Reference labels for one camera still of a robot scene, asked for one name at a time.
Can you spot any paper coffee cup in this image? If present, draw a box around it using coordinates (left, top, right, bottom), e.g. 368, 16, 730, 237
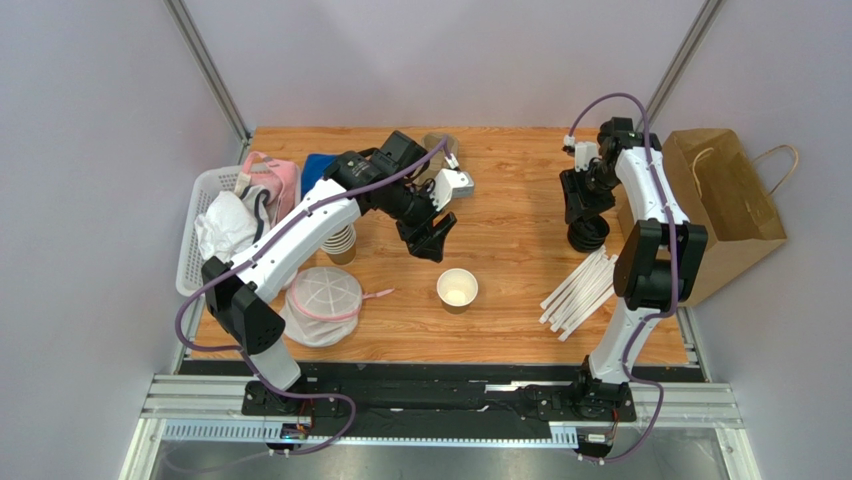
436, 268, 479, 314

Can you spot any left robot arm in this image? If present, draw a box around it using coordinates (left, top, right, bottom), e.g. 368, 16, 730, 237
195, 131, 471, 393

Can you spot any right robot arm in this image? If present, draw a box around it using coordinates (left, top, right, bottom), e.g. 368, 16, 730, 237
559, 117, 708, 409

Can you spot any cardboard cup carrier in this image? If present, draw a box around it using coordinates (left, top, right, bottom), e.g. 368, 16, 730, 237
419, 131, 460, 181

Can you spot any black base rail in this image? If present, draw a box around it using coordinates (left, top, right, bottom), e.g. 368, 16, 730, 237
241, 362, 637, 440

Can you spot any blue folded cloth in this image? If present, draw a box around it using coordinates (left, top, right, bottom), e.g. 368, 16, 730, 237
301, 153, 336, 198

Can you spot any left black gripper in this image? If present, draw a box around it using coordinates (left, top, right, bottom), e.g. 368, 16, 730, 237
382, 180, 457, 265

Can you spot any bundle of white straws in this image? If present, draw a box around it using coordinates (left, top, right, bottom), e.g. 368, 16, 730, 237
538, 247, 618, 342

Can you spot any pink cloth bag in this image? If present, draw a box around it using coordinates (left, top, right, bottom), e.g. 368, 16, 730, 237
234, 151, 301, 226

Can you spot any white plastic basket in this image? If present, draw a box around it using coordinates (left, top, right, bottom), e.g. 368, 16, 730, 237
176, 165, 242, 297

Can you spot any white crumpled cloth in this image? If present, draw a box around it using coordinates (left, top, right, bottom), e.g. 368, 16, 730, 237
194, 186, 271, 262

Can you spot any brown paper bag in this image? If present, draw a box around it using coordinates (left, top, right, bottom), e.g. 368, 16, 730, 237
617, 128, 800, 308

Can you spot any stack of black lids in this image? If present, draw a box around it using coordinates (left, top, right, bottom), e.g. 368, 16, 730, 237
567, 214, 611, 254

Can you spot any white mesh food cover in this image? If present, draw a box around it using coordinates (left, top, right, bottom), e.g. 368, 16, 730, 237
279, 267, 394, 348

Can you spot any stack of paper cups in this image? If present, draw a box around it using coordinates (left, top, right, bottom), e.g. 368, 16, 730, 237
320, 224, 357, 266

